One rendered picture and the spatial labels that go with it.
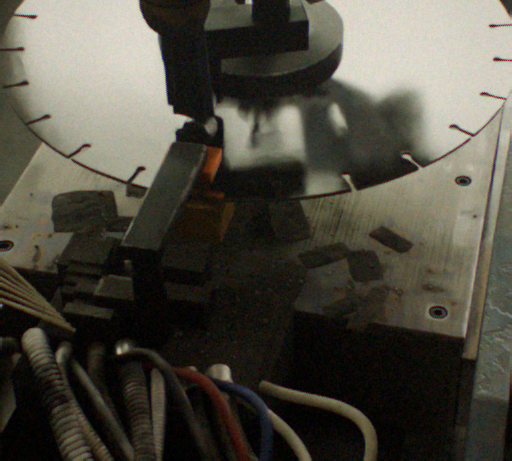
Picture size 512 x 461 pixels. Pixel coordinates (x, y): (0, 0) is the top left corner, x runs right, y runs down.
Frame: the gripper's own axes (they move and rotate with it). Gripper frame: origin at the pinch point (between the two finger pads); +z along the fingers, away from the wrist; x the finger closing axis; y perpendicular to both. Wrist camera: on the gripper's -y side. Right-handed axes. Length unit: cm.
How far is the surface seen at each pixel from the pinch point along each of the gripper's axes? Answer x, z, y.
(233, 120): -0.5, 6.9, 9.8
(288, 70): 1.1, 4.0, 5.7
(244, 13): -3.3, 0.9, 9.8
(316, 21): 1.4, 2.3, 0.2
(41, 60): -12.2, 12.5, 4.8
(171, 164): -2.8, 6.9, 18.7
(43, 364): -3.4, 15.5, 27.6
